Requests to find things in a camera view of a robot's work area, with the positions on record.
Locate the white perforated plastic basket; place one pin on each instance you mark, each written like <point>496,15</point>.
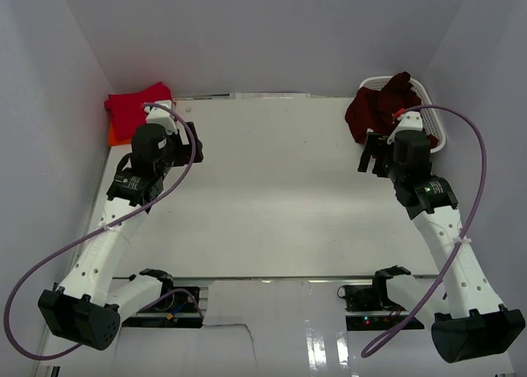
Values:
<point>431,121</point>

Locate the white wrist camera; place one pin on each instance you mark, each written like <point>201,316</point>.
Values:
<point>411,120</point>
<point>162,117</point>

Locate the folded orange t-shirt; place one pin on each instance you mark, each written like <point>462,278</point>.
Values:
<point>124,120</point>

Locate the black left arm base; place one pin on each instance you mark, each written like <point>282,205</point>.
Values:
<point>177,311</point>

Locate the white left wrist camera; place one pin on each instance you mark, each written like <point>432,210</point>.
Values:
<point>162,117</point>

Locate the dark red t-shirt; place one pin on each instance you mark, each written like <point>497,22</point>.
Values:
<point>377,101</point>

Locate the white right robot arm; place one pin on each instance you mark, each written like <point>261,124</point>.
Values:
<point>471,320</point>

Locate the folded bright red t-shirt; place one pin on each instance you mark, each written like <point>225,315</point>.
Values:
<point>153,93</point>

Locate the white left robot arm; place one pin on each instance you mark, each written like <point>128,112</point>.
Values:
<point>82,309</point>

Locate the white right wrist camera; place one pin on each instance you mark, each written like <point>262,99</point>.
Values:
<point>411,120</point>

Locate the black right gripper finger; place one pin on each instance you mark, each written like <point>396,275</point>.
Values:
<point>381,167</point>
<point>374,147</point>

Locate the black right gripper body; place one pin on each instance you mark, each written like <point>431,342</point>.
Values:
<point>374,156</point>

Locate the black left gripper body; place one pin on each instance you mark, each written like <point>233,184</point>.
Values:
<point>188,145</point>

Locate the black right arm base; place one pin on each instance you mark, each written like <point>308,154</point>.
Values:
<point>364,312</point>

